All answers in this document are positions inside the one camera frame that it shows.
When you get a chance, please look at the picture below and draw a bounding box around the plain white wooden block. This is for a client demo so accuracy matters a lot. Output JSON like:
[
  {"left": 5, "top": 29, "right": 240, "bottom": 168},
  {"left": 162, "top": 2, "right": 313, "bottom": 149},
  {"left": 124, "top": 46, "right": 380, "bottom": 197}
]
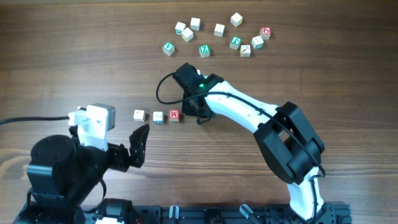
[{"left": 190, "top": 17, "right": 201, "bottom": 30}]

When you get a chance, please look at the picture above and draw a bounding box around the hammer picture yellow block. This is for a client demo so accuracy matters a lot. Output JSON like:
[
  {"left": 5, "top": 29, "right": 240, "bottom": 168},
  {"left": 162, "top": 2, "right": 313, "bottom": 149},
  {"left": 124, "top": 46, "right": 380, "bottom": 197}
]
[{"left": 240, "top": 45, "right": 251, "bottom": 57}]

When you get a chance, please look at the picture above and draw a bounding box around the green letter V block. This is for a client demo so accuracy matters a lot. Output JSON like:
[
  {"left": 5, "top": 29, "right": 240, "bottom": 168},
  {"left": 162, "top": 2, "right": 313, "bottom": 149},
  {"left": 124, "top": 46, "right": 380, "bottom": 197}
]
[{"left": 162, "top": 42, "right": 175, "bottom": 56}]

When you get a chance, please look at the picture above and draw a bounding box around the green letter Z block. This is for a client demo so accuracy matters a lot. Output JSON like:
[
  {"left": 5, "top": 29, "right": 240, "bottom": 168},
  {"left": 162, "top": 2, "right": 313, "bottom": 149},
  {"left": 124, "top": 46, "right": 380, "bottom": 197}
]
[{"left": 199, "top": 45, "right": 211, "bottom": 58}]

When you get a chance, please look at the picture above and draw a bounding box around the red letter M block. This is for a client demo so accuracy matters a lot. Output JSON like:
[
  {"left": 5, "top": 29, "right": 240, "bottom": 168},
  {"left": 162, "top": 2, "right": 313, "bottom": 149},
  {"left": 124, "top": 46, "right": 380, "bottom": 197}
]
[{"left": 169, "top": 110, "right": 180, "bottom": 122}]

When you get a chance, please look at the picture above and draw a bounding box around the white block blue side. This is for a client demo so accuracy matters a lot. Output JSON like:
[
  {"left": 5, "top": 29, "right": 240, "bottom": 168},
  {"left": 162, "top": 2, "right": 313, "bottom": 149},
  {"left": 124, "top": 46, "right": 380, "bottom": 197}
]
[{"left": 152, "top": 111, "right": 164, "bottom": 124}]

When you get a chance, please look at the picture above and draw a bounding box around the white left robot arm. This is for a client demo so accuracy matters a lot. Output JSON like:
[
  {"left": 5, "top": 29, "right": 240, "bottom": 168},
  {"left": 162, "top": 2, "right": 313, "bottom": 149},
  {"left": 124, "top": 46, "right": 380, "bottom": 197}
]
[{"left": 14, "top": 124, "right": 150, "bottom": 223}]

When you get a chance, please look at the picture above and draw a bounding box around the blue sided letter block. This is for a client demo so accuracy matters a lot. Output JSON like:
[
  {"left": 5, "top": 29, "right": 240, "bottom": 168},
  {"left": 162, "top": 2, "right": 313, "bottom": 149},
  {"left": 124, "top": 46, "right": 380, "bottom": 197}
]
[{"left": 133, "top": 110, "right": 146, "bottom": 122}]

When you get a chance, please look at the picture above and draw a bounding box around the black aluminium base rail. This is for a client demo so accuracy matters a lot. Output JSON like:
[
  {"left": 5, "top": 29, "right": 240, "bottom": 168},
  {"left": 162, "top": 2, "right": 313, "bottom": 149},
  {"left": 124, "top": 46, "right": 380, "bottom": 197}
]
[{"left": 134, "top": 203, "right": 352, "bottom": 224}]

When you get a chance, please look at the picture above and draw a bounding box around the teal sided white block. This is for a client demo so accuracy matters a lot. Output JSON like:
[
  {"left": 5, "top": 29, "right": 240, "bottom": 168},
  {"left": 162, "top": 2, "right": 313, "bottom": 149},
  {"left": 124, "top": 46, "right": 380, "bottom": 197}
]
[{"left": 175, "top": 22, "right": 186, "bottom": 35}]

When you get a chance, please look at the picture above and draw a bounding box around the white picture wooden block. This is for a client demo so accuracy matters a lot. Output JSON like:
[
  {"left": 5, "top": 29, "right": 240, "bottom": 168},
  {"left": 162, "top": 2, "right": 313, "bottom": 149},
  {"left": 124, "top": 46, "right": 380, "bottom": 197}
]
[{"left": 214, "top": 24, "right": 225, "bottom": 37}]

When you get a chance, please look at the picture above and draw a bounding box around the plain white corner block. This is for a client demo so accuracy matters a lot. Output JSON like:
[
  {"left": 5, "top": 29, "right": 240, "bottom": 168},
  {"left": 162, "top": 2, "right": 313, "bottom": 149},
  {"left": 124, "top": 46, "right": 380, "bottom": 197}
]
[{"left": 230, "top": 12, "right": 243, "bottom": 27}]

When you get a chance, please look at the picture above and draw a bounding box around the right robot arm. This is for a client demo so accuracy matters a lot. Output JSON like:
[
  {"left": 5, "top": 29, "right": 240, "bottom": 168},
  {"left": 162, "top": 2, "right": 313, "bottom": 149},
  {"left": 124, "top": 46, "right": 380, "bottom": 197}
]
[{"left": 172, "top": 63, "right": 325, "bottom": 222}]

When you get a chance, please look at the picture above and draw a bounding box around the red letter O block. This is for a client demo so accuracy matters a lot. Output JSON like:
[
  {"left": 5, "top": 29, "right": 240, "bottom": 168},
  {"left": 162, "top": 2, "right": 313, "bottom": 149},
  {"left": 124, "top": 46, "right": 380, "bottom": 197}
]
[{"left": 260, "top": 27, "right": 272, "bottom": 40}]

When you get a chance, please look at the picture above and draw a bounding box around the green letter J block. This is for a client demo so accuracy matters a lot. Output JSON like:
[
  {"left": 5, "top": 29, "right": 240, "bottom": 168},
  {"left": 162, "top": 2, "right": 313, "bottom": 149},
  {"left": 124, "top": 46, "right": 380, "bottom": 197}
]
[{"left": 229, "top": 36, "right": 241, "bottom": 50}]

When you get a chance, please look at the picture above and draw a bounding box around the white block green side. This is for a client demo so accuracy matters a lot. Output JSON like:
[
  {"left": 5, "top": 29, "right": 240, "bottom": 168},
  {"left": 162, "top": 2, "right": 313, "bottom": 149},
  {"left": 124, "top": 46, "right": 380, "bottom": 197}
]
[{"left": 251, "top": 35, "right": 264, "bottom": 49}]

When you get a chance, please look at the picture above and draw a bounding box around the yellow sided wooden block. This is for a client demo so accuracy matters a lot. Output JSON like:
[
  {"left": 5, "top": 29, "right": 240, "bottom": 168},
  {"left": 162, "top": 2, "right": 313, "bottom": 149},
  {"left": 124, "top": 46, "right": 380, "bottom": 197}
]
[{"left": 181, "top": 28, "right": 194, "bottom": 42}]

